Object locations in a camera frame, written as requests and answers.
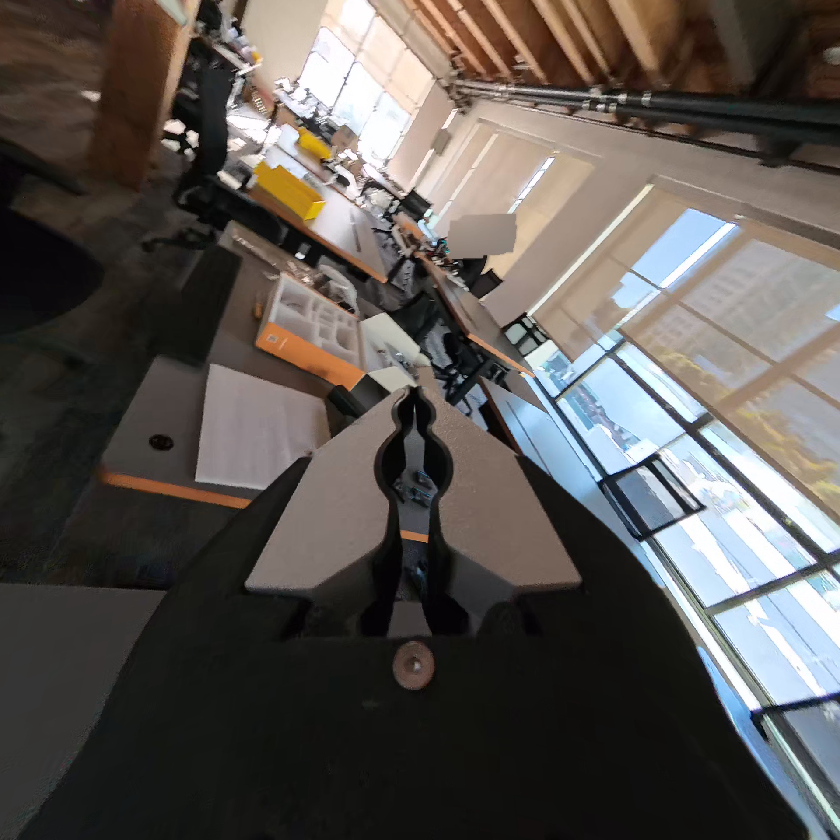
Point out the clear screw bag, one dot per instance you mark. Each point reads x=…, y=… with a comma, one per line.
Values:
x=415, y=485

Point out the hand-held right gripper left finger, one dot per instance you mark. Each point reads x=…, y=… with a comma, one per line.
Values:
x=315, y=525

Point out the white paper sheet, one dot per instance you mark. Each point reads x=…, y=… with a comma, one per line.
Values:
x=262, y=426

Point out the orange kit box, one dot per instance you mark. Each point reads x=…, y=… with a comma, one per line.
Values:
x=308, y=328

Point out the black box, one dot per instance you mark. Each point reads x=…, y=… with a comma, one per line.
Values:
x=203, y=302

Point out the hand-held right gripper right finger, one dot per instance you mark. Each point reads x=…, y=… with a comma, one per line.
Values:
x=505, y=525

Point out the black ceiling pipe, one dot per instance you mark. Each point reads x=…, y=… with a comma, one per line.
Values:
x=656, y=108

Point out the dark round seat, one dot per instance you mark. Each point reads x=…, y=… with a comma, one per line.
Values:
x=39, y=275

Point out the black mesh office chair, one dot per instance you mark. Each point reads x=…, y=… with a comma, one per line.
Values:
x=649, y=492

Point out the large glass window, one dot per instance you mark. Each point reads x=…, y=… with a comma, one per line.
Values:
x=722, y=394

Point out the bright distant window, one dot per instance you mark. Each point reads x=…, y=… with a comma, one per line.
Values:
x=367, y=85

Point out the wooden pillar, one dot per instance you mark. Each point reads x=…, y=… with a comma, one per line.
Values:
x=141, y=92

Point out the yellow storage bin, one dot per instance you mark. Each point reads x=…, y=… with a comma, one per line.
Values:
x=315, y=143
x=289, y=190

